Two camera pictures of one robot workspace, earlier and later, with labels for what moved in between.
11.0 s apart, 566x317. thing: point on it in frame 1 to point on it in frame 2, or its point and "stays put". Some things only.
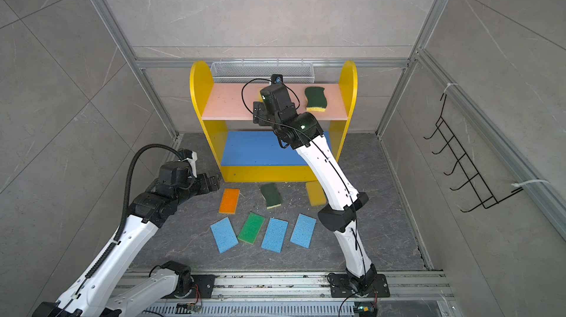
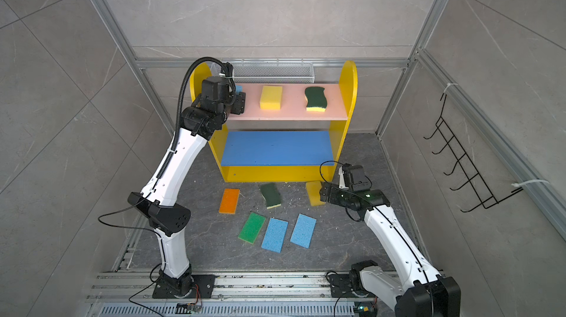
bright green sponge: x=251 y=228 stays put
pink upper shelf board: x=236 y=101 stays put
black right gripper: x=262 y=115 to x=326 y=191
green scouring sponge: x=316 y=99 stays put
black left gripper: x=205 y=187 to x=236 y=104
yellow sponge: x=316 y=194 stays put
